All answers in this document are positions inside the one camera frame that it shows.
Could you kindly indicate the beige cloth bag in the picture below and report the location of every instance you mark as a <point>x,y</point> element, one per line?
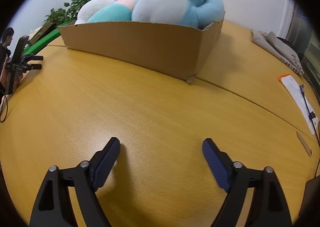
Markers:
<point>272,44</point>

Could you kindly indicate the person's left hand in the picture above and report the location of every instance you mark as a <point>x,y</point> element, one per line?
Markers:
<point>2,76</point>

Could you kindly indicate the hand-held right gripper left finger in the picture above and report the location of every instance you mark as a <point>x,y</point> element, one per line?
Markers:
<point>107,164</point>

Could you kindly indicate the white packet with orange edge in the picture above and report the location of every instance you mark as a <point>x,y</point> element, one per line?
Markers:
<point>296,94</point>

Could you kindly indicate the brown cardboard box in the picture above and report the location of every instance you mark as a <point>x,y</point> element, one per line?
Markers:
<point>140,44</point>

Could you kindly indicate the green board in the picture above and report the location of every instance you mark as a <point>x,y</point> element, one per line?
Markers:
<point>42,40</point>

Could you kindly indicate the pink and teal plush toy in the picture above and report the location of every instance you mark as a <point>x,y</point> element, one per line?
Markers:
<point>112,13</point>

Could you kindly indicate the person's upper body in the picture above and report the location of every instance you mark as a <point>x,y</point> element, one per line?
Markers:
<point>5,44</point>

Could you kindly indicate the white plush toy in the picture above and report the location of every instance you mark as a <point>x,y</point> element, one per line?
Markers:
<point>92,9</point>

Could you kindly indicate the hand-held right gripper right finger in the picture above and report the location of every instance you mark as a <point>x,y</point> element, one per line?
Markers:
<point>215,164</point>

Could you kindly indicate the small dark framed panel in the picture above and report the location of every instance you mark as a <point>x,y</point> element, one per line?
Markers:
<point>41,31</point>

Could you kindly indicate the black object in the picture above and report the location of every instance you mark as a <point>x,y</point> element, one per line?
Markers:
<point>311,197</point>

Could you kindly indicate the green potted plant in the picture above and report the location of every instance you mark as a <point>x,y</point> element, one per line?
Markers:
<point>80,1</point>

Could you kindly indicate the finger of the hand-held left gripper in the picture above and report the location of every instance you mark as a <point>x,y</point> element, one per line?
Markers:
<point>33,67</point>
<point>35,58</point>

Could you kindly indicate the thin wooden strip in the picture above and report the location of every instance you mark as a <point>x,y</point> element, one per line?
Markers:
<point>303,143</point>

